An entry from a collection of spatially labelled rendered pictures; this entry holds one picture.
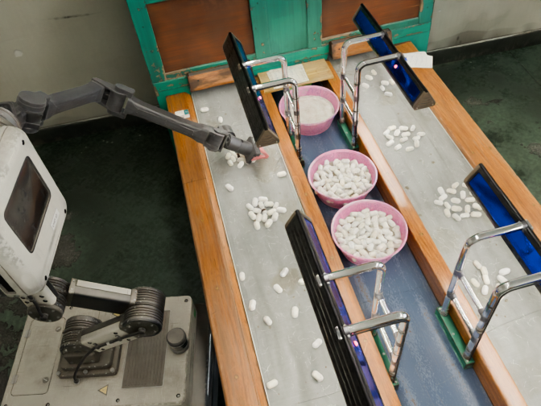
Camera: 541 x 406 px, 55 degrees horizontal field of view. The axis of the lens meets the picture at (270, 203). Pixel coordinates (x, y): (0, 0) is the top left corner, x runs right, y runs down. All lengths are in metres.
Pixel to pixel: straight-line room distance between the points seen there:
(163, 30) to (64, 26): 1.02
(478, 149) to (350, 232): 0.63
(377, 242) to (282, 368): 0.56
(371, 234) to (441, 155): 0.49
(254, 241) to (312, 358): 0.49
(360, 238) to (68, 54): 2.15
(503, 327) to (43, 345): 1.63
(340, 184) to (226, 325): 0.72
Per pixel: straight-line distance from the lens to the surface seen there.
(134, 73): 3.42
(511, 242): 1.54
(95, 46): 3.32
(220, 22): 2.38
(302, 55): 2.56
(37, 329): 2.27
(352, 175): 2.06
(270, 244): 1.86
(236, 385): 1.61
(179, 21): 2.35
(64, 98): 1.81
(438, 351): 1.76
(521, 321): 1.80
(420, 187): 2.05
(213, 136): 1.98
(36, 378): 2.17
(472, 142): 2.23
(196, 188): 2.05
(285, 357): 1.65
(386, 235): 1.90
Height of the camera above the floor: 2.25
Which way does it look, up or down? 50 degrees down
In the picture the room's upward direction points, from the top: 8 degrees counter-clockwise
